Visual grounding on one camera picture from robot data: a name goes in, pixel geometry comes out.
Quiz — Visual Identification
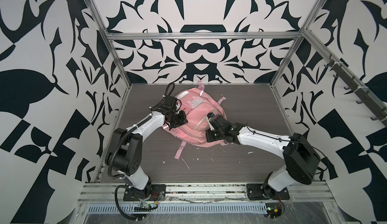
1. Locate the aluminium frame rail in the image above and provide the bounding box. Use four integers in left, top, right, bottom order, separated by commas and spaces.
76, 181, 335, 204

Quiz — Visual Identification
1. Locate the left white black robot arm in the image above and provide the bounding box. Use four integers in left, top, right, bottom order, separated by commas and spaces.
105, 109, 188, 191

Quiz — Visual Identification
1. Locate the right small circuit board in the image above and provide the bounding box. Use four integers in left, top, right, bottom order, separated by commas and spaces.
264, 206, 284, 220

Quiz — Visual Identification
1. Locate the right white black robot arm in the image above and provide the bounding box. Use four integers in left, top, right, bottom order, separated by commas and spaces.
206, 113, 321, 200

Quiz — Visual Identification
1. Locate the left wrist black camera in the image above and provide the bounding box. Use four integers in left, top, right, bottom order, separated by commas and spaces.
160, 95, 181, 112

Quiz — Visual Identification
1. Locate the pink student backpack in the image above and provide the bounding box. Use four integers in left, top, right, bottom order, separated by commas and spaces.
163, 81, 227, 159

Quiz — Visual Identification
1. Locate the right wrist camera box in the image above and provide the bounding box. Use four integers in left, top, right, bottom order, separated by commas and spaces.
206, 112, 218, 131

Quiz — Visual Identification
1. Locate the left small circuit board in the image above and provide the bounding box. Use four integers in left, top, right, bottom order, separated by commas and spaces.
134, 202, 158, 212

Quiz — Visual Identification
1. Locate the white slotted cable duct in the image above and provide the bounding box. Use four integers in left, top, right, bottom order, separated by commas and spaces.
87, 202, 267, 215

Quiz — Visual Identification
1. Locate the black wall hook rail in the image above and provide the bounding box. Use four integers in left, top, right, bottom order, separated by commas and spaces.
325, 53, 387, 127

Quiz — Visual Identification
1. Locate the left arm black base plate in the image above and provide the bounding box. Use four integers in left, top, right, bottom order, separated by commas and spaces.
123, 184, 166, 202

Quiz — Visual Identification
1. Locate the small circuit board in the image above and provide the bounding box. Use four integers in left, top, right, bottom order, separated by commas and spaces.
264, 206, 284, 220
134, 202, 158, 212

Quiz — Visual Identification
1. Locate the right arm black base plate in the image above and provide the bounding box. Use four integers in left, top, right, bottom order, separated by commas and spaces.
246, 183, 290, 200

